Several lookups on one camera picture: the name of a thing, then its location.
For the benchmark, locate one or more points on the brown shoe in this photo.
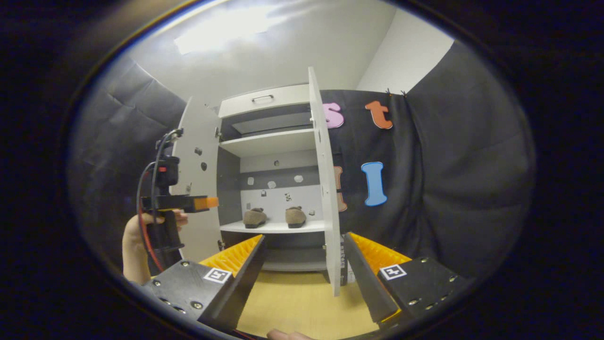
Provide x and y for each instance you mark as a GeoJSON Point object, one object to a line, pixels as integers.
{"type": "Point", "coordinates": [255, 218]}
{"type": "Point", "coordinates": [296, 217]}

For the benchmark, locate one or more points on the white shoe cabinet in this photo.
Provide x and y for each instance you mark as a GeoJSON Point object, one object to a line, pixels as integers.
{"type": "Point", "coordinates": [269, 141]}

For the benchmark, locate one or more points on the black backdrop cloth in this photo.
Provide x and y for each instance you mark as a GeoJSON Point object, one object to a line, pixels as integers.
{"type": "Point", "coordinates": [472, 179]}

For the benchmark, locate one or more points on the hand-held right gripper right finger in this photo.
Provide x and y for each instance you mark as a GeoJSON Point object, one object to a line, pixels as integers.
{"type": "Point", "coordinates": [365, 283]}

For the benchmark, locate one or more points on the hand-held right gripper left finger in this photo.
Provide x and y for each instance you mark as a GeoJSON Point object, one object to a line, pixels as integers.
{"type": "Point", "coordinates": [245, 283]}

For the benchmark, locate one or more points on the white cabinet door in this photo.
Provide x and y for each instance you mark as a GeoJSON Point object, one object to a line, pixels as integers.
{"type": "Point", "coordinates": [200, 127]}
{"type": "Point", "coordinates": [325, 189]}

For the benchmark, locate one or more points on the white cabinet drawer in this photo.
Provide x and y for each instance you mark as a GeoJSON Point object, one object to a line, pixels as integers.
{"type": "Point", "coordinates": [292, 100]}

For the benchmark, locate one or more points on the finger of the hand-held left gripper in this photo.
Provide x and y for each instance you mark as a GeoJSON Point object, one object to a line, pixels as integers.
{"type": "Point", "coordinates": [207, 203]}

